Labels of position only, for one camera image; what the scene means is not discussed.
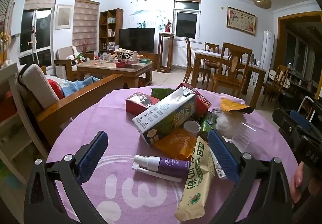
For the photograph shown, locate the white sofa cushion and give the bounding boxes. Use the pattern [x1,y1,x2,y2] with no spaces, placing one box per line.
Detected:
[19,63,61,110]

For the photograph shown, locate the small white plastic cup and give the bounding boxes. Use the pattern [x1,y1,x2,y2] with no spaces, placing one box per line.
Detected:
[183,120,201,137]

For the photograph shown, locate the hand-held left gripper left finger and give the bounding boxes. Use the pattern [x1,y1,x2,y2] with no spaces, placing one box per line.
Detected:
[24,131,111,224]

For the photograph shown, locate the glass balcony door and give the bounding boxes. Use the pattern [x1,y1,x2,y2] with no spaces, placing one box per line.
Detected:
[19,0,57,63]

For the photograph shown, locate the pale framed picture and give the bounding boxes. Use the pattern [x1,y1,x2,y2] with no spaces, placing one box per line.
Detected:
[55,4,73,30]

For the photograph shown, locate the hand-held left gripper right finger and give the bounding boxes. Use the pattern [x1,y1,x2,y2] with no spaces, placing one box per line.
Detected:
[207,130,293,224]

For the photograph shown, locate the blue cloth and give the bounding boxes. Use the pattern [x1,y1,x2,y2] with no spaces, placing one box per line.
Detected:
[62,76,101,97]

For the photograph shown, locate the dark window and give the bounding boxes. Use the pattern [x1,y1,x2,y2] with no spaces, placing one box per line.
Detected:
[174,0,202,39]

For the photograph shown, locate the purple tablecloth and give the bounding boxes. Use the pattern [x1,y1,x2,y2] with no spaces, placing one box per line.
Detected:
[46,85,302,224]

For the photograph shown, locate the wooden bookshelf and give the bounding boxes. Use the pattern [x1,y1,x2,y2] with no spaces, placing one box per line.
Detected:
[99,9,124,52]

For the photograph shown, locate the patterned roller blind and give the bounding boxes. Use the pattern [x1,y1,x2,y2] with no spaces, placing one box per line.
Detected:
[73,0,100,49]

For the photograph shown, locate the white and green milk carton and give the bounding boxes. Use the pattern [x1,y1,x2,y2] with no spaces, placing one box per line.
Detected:
[132,86,197,147]

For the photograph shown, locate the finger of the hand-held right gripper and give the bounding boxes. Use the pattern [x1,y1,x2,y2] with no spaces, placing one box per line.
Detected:
[289,110,312,132]

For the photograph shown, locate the orange snack packet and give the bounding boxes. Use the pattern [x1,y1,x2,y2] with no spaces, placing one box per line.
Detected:
[154,128,198,161]

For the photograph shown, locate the wooden dining table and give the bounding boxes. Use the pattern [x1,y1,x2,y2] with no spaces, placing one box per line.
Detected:
[191,49,266,109]

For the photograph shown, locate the white radiator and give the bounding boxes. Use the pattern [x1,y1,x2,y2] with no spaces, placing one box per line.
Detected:
[172,46,202,67]

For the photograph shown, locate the white metal chair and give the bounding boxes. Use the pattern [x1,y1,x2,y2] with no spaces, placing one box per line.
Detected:
[297,95,316,121]

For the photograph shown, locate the gold framed floral picture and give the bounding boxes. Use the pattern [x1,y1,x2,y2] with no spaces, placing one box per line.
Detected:
[227,7,256,35]

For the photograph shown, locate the wooden sofa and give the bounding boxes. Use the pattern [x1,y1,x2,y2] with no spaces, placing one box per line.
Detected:
[15,63,124,139]

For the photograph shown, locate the purple spray bottle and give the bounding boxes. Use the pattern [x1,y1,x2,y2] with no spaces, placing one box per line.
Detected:
[132,155,191,183]

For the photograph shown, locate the green snack wrapper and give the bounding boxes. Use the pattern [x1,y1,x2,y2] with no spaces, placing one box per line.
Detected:
[199,111,218,141]

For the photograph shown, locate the white decorative rack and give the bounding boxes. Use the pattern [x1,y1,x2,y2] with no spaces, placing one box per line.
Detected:
[114,48,134,61]

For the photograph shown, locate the gold foil pouch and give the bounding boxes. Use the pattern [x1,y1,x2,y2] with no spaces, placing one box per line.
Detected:
[220,97,254,115]

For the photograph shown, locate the red pillow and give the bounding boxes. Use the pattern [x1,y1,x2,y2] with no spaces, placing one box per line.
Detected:
[46,78,64,100]

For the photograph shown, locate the white standing air conditioner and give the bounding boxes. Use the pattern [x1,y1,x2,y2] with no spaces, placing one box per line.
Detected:
[260,30,275,69]

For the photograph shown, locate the person's right hand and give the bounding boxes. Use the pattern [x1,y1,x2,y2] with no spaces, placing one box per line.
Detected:
[289,161,306,203]

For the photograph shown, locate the white crumpled tissue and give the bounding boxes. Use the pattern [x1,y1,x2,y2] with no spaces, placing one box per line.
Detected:
[215,111,242,136]

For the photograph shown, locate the black television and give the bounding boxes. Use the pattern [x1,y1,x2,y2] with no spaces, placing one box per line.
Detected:
[119,28,155,53]

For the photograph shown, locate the wooden coffee table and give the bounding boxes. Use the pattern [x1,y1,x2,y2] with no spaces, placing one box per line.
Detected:
[77,59,153,87]

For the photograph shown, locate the red and black box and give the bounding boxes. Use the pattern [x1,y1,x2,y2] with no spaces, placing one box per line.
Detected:
[125,92,161,115]

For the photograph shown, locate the wooden dining chair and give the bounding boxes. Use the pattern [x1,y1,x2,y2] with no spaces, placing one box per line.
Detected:
[211,42,253,97]
[204,42,220,54]
[183,37,212,83]
[263,65,290,104]

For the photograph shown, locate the beige milk powder packet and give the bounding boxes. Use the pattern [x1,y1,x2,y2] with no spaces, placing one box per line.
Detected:
[175,136,217,222]

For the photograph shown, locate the tall wooden plant stand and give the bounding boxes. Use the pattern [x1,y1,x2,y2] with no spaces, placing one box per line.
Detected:
[158,33,175,73]

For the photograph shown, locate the red drink carton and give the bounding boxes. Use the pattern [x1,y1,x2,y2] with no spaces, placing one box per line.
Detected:
[176,82,212,119]

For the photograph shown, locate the stuffed toys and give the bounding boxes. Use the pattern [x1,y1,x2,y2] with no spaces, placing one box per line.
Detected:
[67,46,86,64]

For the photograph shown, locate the clear plastic cup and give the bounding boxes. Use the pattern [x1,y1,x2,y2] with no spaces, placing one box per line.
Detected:
[231,116,257,152]

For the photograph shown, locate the wooden armchair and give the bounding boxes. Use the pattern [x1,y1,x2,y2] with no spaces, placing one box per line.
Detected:
[54,46,95,81]

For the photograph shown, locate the green foil packet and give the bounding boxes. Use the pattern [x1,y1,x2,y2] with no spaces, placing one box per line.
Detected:
[150,87,176,100]

